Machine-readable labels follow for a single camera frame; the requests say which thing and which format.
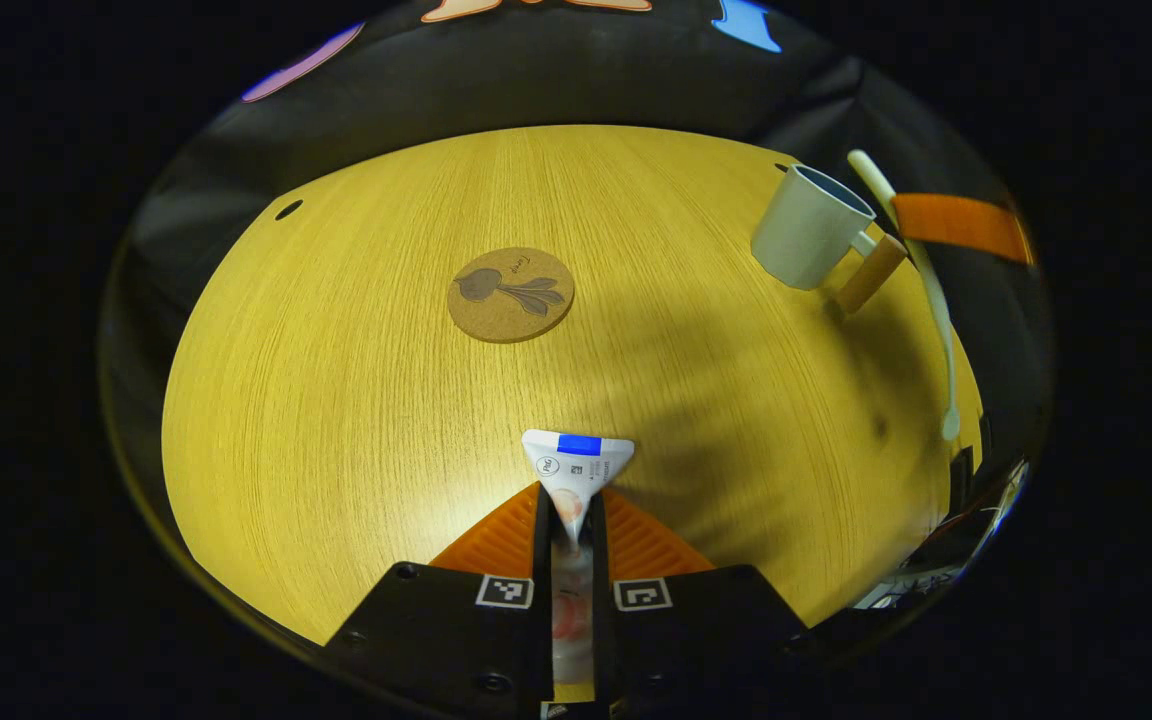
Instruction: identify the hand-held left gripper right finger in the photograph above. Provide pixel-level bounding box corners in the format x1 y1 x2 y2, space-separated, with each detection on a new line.
591 487 812 720

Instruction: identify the pale green cup wooden handle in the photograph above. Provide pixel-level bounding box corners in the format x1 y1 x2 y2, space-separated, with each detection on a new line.
750 163 909 315

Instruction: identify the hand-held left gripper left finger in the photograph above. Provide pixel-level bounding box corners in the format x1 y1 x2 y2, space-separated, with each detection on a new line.
326 482 554 720

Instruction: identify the black backdrop cloth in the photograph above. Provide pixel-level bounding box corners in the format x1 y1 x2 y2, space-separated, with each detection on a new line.
126 0 1047 401

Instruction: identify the white toothpaste tube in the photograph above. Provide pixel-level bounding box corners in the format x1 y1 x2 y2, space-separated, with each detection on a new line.
521 428 637 701

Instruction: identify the pale green toothbrush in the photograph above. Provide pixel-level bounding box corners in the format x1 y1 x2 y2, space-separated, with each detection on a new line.
847 149 963 442

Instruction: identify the round cork coaster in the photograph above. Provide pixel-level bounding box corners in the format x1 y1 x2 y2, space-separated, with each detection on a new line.
447 247 576 345

